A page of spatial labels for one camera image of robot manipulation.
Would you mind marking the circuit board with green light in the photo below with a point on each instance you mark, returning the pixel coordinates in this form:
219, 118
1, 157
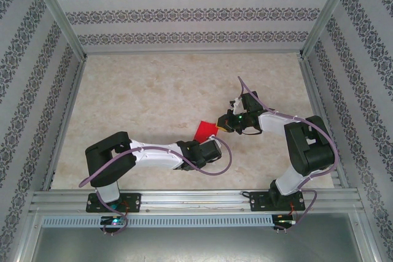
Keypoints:
115, 221
285, 222

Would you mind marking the aluminium frame post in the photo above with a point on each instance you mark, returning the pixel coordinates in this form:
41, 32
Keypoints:
55, 10
368, 240
330, 10
23, 240

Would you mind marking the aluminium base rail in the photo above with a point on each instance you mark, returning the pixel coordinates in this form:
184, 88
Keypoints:
196, 200

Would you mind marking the grey metal sheet panel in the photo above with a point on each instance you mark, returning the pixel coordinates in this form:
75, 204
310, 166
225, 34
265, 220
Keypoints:
196, 246

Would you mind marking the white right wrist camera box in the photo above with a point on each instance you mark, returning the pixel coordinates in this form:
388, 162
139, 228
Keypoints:
237, 106

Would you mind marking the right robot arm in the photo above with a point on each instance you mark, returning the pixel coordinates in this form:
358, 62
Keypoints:
310, 151

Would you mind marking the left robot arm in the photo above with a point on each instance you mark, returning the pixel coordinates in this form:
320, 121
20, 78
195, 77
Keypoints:
104, 164

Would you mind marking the aluminium frame crossbeam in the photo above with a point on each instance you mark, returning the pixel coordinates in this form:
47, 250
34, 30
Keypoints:
190, 51

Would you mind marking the aluminium frame side rail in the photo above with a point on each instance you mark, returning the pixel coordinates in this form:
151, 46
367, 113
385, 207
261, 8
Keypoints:
63, 127
324, 127

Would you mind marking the red paper sheet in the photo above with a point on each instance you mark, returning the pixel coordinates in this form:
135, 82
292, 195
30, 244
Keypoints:
204, 130

